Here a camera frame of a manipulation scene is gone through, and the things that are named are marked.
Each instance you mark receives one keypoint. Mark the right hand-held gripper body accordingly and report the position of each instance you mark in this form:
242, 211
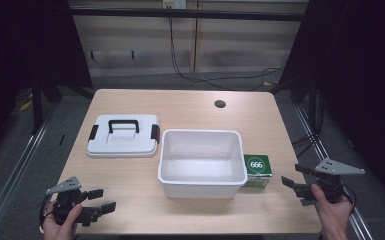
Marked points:
330, 181

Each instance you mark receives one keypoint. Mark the green cardboard box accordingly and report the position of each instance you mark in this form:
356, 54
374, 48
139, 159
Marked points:
257, 168

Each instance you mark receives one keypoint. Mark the person's left hand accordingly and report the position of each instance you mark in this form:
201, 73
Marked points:
67, 224

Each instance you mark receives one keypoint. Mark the black horizontal bar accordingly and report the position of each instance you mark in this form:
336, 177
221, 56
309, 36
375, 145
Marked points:
186, 14

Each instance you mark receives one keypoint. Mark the black curtain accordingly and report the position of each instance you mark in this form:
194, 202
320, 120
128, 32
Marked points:
16, 50
363, 83

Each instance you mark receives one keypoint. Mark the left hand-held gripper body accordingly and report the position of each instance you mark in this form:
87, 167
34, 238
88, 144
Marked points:
67, 199

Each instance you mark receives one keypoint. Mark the white wall socket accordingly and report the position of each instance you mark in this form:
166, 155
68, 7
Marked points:
174, 3

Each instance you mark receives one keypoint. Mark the metal floor rail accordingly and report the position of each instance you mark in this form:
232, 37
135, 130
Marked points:
326, 156
13, 176

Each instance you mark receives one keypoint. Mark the yellow floor tape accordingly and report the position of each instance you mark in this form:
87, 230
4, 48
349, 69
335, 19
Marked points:
25, 106

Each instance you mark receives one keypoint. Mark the dark round table grommet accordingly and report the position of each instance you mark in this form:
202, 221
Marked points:
220, 103

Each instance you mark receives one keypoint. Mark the white plastic storage box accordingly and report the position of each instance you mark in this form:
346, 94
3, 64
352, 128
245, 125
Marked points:
201, 163

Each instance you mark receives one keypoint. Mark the person's right hand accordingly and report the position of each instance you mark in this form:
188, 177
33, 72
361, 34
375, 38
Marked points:
333, 213

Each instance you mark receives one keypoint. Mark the small black object on floor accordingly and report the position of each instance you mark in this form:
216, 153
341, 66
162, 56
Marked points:
62, 139

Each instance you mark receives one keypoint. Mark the black metal stand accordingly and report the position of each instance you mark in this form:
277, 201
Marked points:
37, 106

